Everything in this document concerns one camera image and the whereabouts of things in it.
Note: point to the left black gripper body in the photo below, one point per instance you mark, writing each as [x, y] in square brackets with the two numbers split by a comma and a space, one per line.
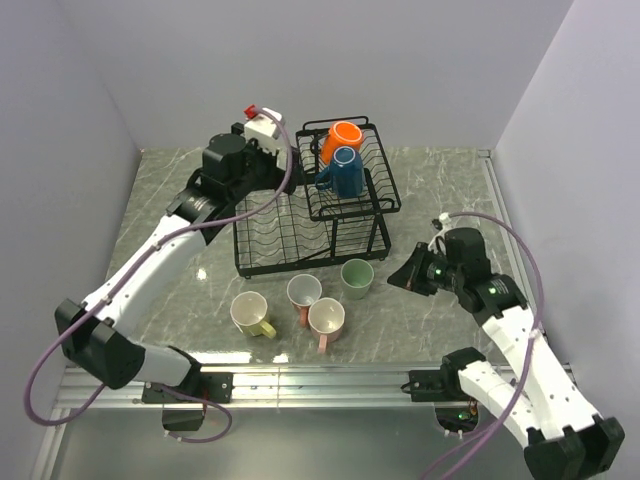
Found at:
[262, 171]

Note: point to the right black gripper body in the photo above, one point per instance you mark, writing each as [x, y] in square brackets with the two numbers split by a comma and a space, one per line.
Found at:
[441, 274]

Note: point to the blue mug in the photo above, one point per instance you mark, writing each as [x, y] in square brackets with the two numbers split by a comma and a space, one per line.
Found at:
[344, 176]

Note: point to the orange mug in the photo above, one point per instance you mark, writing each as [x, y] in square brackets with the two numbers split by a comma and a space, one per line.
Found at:
[341, 133]

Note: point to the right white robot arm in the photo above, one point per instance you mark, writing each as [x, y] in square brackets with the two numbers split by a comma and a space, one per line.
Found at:
[562, 434]

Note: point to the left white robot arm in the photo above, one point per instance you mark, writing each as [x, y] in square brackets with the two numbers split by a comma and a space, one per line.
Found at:
[95, 333]

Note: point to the green cup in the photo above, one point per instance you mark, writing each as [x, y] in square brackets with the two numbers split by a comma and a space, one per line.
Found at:
[357, 275]

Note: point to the light pink mug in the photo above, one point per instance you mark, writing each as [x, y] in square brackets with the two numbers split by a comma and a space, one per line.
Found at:
[326, 320]

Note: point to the coral pink mug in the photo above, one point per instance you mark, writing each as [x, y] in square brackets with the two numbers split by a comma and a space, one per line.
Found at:
[302, 291]

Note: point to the yellow mug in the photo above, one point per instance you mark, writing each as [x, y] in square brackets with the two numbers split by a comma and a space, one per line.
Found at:
[250, 313]

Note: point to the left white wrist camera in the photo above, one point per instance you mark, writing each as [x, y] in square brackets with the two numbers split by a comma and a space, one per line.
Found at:
[262, 129]

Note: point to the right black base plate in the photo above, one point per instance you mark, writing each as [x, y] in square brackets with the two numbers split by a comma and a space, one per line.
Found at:
[426, 386]

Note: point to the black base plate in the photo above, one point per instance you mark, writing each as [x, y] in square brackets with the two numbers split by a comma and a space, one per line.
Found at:
[213, 386]
[426, 386]

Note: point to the black wire dish rack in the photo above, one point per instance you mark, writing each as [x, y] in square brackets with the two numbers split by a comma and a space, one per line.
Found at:
[311, 228]

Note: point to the aluminium mounting rail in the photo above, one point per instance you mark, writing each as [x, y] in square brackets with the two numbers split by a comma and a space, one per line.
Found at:
[268, 386]

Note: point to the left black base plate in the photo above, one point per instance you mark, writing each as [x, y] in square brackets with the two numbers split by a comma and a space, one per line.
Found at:
[213, 386]

